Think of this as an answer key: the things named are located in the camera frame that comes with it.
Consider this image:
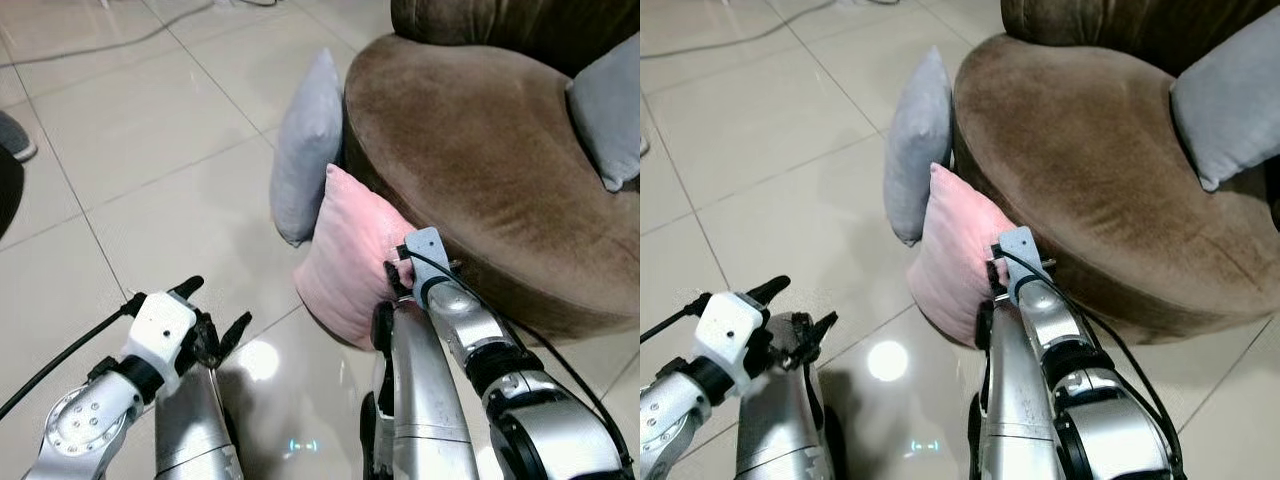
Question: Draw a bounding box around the pink pillow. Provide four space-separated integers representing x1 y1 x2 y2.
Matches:
293 163 419 351
906 163 1016 349

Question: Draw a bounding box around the grey pillow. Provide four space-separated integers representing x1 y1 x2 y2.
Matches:
270 47 348 248
1170 33 1280 193
566 33 641 193
883 47 956 248

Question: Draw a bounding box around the brown velvet round sofa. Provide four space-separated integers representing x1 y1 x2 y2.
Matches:
950 0 1280 347
343 0 641 342

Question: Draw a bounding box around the dark brown sofa backrest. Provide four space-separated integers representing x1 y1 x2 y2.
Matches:
390 0 641 79
1000 0 1280 79

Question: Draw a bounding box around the silver robot left leg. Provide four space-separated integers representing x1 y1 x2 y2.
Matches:
153 365 246 480
735 312 846 480

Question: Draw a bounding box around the dark rounded object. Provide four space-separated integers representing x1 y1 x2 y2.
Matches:
0 148 24 241

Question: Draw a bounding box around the grey shoe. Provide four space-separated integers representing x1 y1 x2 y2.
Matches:
0 110 39 163

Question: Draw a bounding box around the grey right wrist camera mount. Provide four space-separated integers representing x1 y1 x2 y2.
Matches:
398 227 459 304
995 227 1053 303

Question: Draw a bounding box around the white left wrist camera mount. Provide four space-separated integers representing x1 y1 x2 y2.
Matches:
692 291 769 391
121 290 199 379

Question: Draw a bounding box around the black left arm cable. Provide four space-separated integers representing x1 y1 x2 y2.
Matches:
640 293 713 347
0 293 149 421

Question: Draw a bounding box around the grey floor cable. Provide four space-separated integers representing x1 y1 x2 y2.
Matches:
0 0 217 68
640 0 841 63

